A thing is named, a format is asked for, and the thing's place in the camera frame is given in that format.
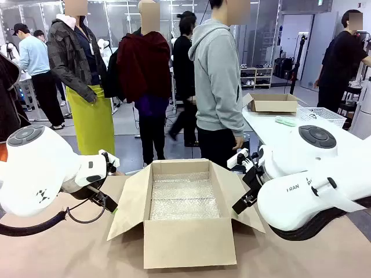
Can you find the figure in yellow skirt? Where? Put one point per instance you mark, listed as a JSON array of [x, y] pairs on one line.
[[87, 124]]

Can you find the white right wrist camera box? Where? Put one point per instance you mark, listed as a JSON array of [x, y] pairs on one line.
[[233, 162]]

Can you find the walking person in black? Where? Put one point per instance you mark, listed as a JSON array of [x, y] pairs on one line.
[[185, 72]]

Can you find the white table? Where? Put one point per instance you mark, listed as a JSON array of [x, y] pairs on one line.
[[269, 130]]

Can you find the person in grey hoodie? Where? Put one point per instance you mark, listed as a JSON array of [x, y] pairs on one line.
[[217, 87]]

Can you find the small open cardboard box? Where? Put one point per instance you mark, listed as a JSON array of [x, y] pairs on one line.
[[275, 105]]

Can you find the clear bubble wrap sheet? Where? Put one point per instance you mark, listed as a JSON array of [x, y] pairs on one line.
[[185, 197]]

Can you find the yellow skirt figure's hand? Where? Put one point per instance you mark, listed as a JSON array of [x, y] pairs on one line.
[[92, 98]]

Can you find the black suitcase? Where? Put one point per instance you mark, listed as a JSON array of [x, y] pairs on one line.
[[284, 68]]

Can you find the black tripod stand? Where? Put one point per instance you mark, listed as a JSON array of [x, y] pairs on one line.
[[298, 63]]

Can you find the white plastic mesh basket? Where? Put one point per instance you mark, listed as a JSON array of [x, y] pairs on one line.
[[321, 116]]

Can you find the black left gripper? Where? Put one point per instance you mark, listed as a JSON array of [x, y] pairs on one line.
[[98, 195]]

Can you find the large open cardboard box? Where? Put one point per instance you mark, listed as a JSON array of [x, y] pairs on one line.
[[188, 243]]

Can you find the person in light blue shirt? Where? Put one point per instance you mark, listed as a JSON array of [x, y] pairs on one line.
[[37, 63]]

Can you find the black t-shirt person's hand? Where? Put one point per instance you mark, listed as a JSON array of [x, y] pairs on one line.
[[316, 84]]

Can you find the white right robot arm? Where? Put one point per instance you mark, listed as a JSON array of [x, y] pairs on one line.
[[292, 165]]

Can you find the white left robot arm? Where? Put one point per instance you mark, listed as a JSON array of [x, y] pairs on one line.
[[34, 168]]

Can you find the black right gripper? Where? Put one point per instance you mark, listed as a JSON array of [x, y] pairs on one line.
[[254, 177]]

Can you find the grey hoodie person's right hand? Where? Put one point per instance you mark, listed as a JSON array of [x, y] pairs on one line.
[[239, 143]]

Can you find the translucent green glasses case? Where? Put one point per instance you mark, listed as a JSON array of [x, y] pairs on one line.
[[285, 121]]

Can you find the person in black t-shirt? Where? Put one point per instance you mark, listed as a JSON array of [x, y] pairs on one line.
[[339, 63]]

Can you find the wooden shoe rack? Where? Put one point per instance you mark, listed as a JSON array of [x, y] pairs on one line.
[[256, 78]]

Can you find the dark-haired person behind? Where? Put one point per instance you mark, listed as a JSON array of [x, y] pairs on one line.
[[40, 36]]

